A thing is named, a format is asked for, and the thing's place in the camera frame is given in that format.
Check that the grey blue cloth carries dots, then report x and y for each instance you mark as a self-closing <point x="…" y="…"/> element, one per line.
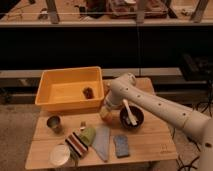
<point x="101" y="142"/>

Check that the white plastic spatula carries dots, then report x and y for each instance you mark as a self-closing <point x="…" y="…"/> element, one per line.
<point x="130" y="115"/>

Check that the small brown object in bin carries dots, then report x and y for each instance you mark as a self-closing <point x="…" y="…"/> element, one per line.
<point x="88" y="93"/>

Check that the blue sponge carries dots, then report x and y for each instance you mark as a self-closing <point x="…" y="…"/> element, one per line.
<point x="121" y="146"/>

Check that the red orange apple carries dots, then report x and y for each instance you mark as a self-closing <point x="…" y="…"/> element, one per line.
<point x="108" y="118"/>

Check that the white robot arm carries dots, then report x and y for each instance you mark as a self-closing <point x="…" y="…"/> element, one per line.
<point x="193" y="123"/>

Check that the dark brown bowl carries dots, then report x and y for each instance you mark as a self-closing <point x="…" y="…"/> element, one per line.
<point x="125" y="121"/>

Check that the white round lid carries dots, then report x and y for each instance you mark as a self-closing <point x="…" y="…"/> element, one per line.
<point x="60" y="155"/>

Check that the striped cloth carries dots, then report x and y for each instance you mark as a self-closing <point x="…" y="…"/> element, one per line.
<point x="77" y="145"/>

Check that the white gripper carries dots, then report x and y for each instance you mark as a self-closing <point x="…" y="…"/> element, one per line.
<point x="112" y="102"/>

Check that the small metal cup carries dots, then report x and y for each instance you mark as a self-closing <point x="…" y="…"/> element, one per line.
<point x="54" y="123"/>

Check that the green cup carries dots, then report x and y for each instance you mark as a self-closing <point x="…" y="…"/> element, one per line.
<point x="87" y="135"/>

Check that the yellow plastic bin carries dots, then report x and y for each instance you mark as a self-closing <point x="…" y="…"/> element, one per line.
<point x="62" y="89"/>

